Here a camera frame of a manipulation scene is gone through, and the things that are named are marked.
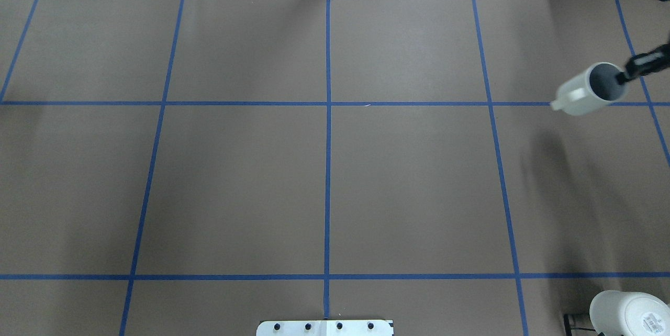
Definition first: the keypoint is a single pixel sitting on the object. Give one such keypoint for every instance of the white mug on rack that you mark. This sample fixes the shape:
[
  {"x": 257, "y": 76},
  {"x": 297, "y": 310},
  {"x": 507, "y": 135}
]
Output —
[{"x": 614, "y": 312}]

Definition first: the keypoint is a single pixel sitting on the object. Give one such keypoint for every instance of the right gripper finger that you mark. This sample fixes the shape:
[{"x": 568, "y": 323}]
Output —
[{"x": 644, "y": 64}]

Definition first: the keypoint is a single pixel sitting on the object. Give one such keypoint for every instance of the white ribbed HOME mug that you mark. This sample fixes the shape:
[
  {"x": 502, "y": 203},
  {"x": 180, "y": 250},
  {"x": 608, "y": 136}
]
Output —
[{"x": 594, "y": 88}]

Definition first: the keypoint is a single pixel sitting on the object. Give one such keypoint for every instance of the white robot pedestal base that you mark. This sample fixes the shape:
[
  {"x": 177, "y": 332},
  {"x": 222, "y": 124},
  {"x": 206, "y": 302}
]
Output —
[{"x": 327, "y": 327}]

